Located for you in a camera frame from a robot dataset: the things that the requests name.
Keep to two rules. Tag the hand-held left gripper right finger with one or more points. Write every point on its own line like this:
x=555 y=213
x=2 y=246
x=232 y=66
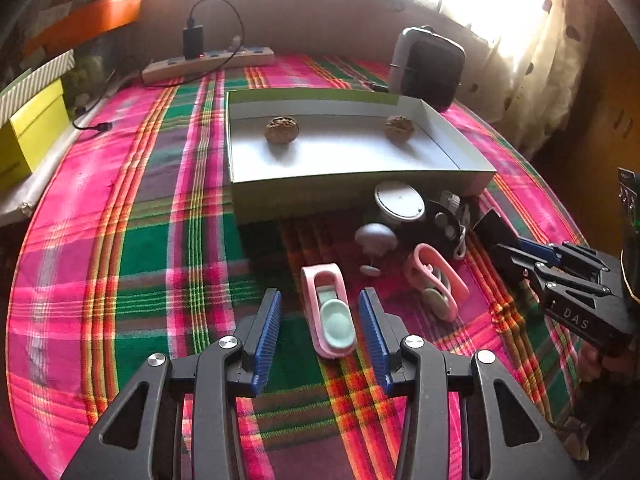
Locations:
x=372 y=340

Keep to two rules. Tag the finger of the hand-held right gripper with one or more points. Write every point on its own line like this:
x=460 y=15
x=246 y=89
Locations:
x=540 y=272
x=537 y=252

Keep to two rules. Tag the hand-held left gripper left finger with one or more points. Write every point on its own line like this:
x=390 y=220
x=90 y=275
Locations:
x=267 y=340

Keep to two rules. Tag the pink clip with green oval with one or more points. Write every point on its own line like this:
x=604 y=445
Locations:
x=336 y=327

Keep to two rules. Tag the black case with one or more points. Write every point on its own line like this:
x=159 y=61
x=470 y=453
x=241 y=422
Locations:
x=445 y=225

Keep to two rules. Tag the pink looped clip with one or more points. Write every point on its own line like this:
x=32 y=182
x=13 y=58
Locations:
x=440 y=270

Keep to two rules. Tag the round white green container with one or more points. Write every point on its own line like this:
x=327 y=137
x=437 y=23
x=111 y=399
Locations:
x=400 y=200

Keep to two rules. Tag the white cardboard box green sides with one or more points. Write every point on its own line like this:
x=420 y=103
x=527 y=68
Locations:
x=340 y=155

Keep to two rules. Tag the white mushroom-shaped knob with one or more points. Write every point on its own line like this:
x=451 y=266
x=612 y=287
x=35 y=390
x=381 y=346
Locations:
x=375 y=235

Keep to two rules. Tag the pink green plaid blanket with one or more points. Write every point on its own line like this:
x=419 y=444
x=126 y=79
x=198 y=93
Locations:
x=125 y=235

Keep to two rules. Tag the brown walnut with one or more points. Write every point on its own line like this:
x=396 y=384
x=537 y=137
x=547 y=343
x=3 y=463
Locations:
x=282 y=129
x=399 y=127

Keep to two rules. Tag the cream curtain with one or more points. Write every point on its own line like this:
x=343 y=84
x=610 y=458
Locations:
x=540 y=60

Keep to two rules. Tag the grey fan heater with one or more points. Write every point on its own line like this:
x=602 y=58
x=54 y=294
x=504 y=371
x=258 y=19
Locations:
x=430 y=70

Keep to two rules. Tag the white power strip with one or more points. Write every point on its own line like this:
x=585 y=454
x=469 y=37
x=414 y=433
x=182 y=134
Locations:
x=210 y=62

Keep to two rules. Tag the white plug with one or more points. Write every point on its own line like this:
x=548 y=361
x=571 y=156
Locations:
x=235 y=40

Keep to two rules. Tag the black charger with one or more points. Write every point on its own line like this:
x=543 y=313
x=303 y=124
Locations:
x=193 y=42

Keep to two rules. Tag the yellow-green box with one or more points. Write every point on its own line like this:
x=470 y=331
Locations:
x=30 y=135

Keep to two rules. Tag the glass tank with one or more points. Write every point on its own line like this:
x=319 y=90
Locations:
x=100 y=60

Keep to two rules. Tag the striped box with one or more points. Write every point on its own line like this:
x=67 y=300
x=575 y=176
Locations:
x=35 y=77

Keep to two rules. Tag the orange tray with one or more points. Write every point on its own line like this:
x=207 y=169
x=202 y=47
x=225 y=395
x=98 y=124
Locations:
x=95 y=15

